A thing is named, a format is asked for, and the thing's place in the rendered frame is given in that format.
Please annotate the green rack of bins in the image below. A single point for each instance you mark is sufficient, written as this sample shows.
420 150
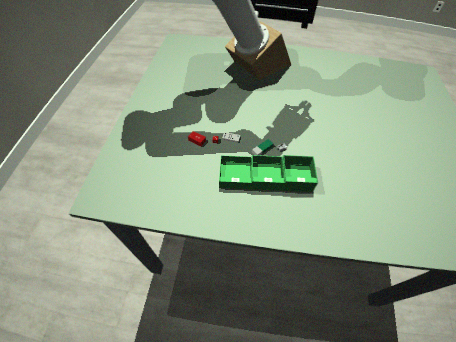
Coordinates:
268 173

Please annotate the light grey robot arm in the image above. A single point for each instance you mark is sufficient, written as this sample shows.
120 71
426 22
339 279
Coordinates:
240 17

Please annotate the white domino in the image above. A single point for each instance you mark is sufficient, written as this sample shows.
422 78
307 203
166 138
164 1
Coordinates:
231 137

